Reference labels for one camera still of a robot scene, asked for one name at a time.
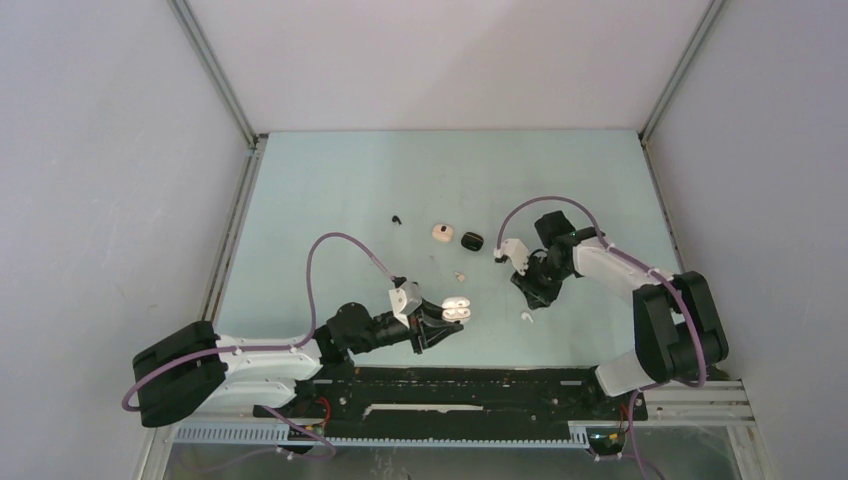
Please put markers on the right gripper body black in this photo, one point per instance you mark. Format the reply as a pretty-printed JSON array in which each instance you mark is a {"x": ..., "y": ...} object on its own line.
[{"x": 546, "y": 268}]

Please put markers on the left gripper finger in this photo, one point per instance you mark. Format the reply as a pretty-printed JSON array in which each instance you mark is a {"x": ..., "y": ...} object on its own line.
[
  {"x": 433, "y": 315},
  {"x": 433, "y": 335}
]

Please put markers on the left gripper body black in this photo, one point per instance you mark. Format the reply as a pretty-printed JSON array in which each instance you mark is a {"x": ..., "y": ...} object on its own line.
[{"x": 415, "y": 330}]

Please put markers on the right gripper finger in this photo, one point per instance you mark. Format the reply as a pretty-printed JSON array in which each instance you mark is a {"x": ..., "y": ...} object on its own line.
[
  {"x": 529, "y": 287},
  {"x": 549, "y": 290}
]

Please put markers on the white earbud charging case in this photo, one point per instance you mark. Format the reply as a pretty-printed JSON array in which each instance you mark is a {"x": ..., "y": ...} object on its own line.
[{"x": 456, "y": 309}]

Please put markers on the black earbud charging case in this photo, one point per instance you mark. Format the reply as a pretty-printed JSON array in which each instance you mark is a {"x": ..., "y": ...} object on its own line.
[{"x": 472, "y": 241}]

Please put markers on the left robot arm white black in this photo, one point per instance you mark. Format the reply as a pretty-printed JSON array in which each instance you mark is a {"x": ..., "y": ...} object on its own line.
[{"x": 196, "y": 369}]

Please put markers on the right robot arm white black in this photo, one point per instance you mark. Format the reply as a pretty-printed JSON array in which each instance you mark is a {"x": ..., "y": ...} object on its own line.
[{"x": 677, "y": 329}]

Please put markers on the beige earbud charging case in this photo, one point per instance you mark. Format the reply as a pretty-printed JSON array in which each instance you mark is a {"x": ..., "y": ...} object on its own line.
[{"x": 443, "y": 233}]

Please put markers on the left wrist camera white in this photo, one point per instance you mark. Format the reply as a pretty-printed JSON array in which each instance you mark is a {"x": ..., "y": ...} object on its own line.
[{"x": 405, "y": 300}]

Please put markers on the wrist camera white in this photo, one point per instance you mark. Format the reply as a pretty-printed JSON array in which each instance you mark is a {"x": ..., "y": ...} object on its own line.
[
  {"x": 515, "y": 252},
  {"x": 405, "y": 300}
]

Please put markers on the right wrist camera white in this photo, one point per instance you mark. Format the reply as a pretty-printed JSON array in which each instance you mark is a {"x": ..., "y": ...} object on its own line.
[{"x": 515, "y": 252}]

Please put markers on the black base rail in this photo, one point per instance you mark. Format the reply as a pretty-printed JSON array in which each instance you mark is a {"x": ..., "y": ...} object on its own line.
[{"x": 456, "y": 403}]

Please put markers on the white slotted cable duct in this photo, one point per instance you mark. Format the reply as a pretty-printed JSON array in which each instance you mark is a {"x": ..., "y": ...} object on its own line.
[{"x": 266, "y": 434}]

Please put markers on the right aluminium frame post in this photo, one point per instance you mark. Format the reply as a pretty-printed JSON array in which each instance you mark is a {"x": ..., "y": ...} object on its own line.
[{"x": 694, "y": 45}]

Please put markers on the aluminium frame post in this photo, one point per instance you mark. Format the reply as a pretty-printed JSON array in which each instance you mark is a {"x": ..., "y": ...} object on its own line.
[
  {"x": 201, "y": 45},
  {"x": 694, "y": 45}
]

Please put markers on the left aluminium frame post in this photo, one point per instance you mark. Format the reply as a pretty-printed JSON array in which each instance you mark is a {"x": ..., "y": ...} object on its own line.
[{"x": 201, "y": 45}]

